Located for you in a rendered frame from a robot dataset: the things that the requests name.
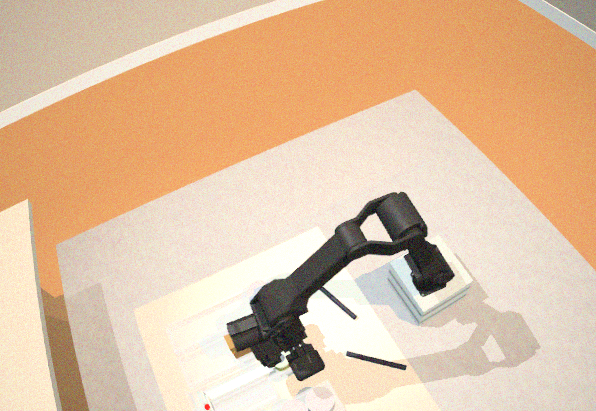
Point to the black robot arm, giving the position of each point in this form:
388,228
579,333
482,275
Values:
279,304

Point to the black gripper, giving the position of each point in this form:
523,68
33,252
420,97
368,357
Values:
304,361

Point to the dark grey flat bar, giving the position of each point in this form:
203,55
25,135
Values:
375,360
338,303

